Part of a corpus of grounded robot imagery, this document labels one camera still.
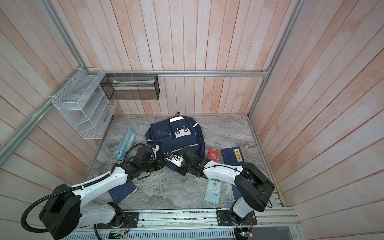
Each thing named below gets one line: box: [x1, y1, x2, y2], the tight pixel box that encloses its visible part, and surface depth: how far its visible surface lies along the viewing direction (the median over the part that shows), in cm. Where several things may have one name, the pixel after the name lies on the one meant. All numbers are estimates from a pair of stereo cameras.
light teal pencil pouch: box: [114, 129, 137, 163], surface depth 97 cm
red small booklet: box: [207, 148, 221, 163], surface depth 100 cm
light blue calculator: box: [204, 178, 222, 205], surface depth 83 cm
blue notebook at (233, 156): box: [221, 146, 246, 166], surface depth 98 cm
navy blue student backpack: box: [145, 112, 206, 171], surface depth 104 cm
